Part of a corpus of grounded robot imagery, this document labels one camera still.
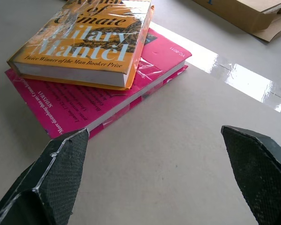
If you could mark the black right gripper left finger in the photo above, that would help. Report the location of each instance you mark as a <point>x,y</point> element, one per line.
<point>51,178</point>

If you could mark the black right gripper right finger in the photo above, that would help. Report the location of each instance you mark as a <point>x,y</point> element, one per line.
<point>260,173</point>

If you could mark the pink paperback book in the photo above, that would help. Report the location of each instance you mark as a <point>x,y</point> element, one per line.
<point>89,103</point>

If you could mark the orange Hilary Mantel book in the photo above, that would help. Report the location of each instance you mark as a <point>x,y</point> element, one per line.
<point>84,44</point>

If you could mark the clear tape strip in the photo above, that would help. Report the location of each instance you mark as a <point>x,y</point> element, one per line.
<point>224,70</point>

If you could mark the brown cardboard box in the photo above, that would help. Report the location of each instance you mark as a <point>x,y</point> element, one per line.
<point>250,16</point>

